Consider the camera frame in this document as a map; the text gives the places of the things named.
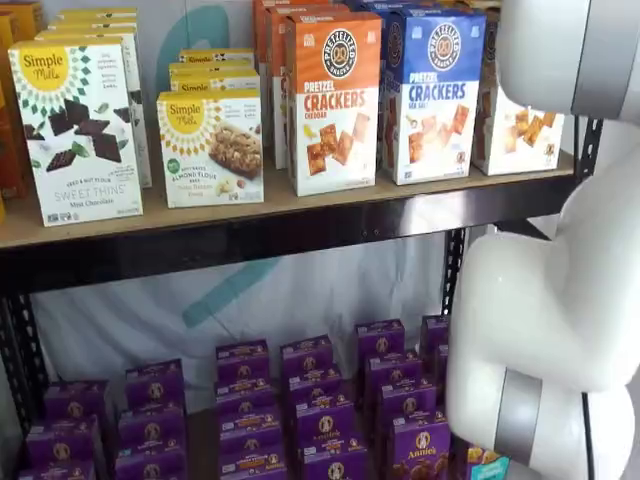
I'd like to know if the white backdrop sheet teal logo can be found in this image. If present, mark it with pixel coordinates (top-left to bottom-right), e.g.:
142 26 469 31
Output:
29 0 496 386

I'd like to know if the yellow white pretzel crackers box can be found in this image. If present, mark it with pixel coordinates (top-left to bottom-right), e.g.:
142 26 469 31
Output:
470 7 566 177

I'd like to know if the black metal shelf frame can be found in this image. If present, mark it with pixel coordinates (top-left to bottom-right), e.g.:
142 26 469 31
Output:
0 113 604 480

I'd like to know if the Simple Mills almond bars box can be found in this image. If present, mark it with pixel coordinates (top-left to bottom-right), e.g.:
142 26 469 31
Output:
178 47 256 65
168 68 262 99
167 60 257 74
155 88 266 210

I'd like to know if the orange yellow snack box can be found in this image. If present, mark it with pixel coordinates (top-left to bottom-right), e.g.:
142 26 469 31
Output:
0 12 32 201
7 1 45 45

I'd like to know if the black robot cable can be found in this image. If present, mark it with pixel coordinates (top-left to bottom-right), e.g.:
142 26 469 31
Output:
581 392 592 480

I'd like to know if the teal and purple snack box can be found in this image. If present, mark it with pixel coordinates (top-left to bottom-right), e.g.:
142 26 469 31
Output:
467 443 512 480

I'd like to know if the purple Annie's snack box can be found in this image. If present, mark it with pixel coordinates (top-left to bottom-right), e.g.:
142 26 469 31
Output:
113 449 187 480
43 380 110 426
217 402 282 434
221 452 290 480
124 358 186 412
363 351 425 391
375 382 440 426
279 334 335 376
219 427 286 459
419 314 451 351
293 394 357 444
18 459 97 480
214 377 276 409
117 407 187 455
354 318 406 361
215 339 271 384
298 438 370 480
433 343 451 382
25 417 104 466
386 415 452 480
287 365 345 404

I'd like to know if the blue white pretzel crackers box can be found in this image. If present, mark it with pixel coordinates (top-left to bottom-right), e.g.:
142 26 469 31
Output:
380 7 489 187
344 0 454 16

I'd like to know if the orange white pretzel crackers box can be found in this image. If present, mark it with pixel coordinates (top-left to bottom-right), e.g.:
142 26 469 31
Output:
251 0 321 74
284 10 385 198
263 3 351 171

